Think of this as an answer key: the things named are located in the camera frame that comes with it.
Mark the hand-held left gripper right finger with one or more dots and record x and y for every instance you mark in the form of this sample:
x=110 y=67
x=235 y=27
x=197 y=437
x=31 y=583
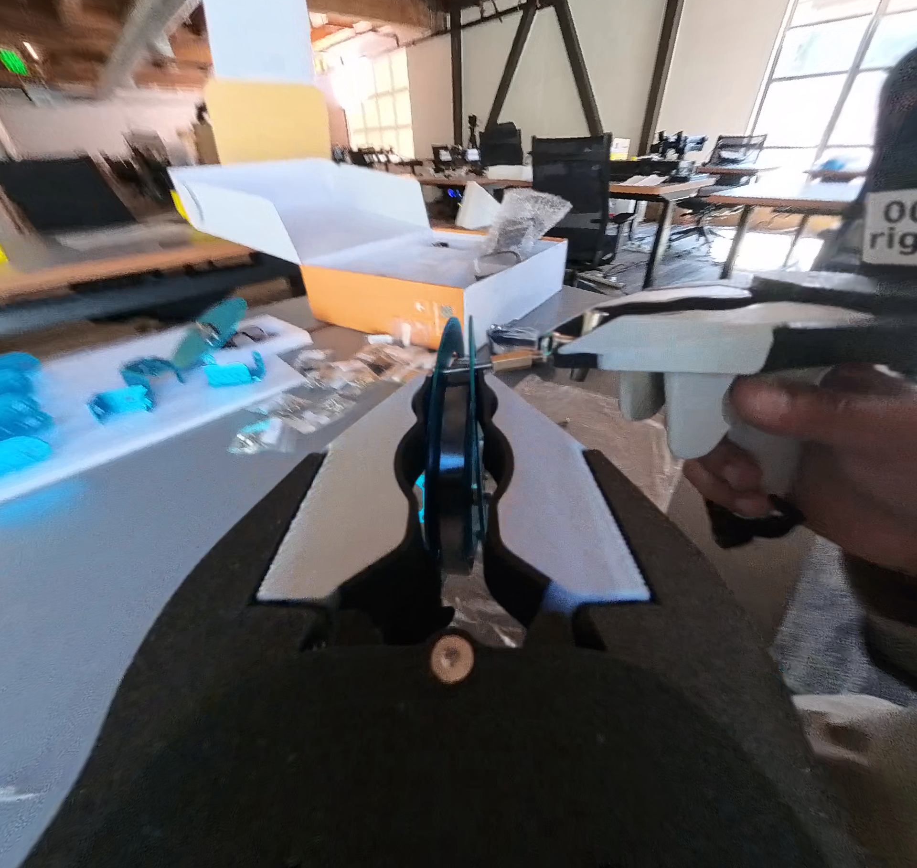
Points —
x=566 y=517

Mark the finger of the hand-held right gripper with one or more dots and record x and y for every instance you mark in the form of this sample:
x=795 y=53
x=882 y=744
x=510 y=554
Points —
x=680 y=345
x=680 y=297

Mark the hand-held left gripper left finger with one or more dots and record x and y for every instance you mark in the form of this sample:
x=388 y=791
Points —
x=337 y=510

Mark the blue round turntable assembly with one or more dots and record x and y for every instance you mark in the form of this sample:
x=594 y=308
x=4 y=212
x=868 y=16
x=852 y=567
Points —
x=458 y=517

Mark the person's right forearm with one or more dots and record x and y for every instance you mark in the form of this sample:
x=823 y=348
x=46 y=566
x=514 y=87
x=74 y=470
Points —
x=888 y=610

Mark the wooden office desk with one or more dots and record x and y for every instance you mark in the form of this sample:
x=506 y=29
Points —
x=645 y=187
x=788 y=198

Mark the person's right hand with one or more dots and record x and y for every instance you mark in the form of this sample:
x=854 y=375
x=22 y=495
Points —
x=860 y=467

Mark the pile of small hardware bags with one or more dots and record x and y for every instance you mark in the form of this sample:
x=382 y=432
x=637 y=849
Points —
x=322 y=374

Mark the black computer monitors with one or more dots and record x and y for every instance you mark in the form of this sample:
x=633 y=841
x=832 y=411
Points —
x=677 y=145

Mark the black office chair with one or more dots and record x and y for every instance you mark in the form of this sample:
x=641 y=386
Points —
x=569 y=187

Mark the black mesh chair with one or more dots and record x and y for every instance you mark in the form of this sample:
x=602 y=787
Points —
x=738 y=148

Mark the bubble wrap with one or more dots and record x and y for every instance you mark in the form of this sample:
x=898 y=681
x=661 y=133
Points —
x=523 y=220

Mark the orange white cardboard box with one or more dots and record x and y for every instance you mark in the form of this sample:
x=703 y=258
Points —
x=372 y=309

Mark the white foam sheet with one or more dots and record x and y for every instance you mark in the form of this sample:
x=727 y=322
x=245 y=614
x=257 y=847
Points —
x=143 y=445

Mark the teal oval plate with servo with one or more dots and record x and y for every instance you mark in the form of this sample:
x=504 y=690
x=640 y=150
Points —
x=211 y=331

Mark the white foam piece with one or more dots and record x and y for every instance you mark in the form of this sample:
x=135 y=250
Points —
x=476 y=205

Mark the large glass window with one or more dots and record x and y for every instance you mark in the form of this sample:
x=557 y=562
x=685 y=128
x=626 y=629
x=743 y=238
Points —
x=824 y=37

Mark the wooden side table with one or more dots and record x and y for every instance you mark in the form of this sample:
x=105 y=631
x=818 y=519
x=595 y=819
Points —
x=107 y=273

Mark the white yellow panel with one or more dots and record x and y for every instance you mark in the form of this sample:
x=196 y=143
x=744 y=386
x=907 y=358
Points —
x=251 y=23

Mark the green exit sign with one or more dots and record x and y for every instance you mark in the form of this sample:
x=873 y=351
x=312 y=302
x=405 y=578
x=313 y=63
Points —
x=11 y=60

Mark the wide blue U bracket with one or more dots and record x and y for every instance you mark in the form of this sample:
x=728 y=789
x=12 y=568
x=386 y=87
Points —
x=233 y=374

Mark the blue angled bracket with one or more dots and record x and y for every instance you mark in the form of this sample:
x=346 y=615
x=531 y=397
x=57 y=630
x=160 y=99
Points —
x=150 y=370

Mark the small blue bracket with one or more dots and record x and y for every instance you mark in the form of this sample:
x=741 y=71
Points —
x=120 y=404

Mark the large blue U bracket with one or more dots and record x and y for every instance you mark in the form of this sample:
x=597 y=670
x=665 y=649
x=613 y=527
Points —
x=16 y=370
x=21 y=454
x=21 y=417

